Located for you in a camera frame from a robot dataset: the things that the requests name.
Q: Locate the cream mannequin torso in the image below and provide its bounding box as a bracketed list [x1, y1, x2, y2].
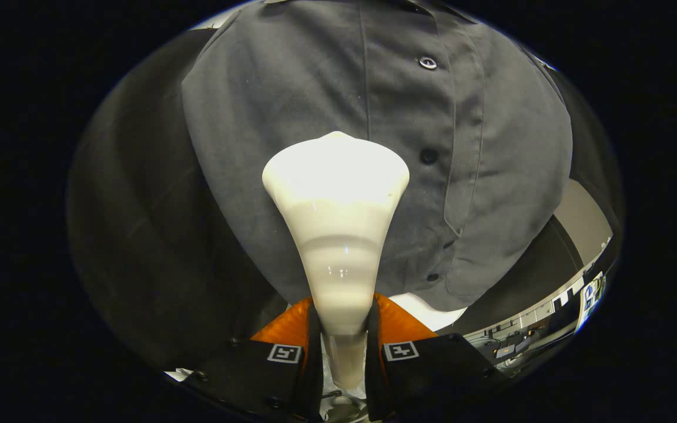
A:
[388, 293, 468, 333]

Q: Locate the computer monitor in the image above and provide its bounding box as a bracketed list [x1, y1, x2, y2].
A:
[577, 271, 606, 333]

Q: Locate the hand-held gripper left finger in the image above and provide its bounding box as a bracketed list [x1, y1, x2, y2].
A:
[189, 296, 323, 422]

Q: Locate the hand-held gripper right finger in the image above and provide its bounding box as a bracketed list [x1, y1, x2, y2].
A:
[365, 293, 510, 422]

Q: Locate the white garment steamer head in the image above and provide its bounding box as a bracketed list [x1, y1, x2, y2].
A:
[262, 130, 411, 337]

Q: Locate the dark grey button shirt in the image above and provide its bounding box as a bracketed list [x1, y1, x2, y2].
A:
[181, 0, 574, 312]

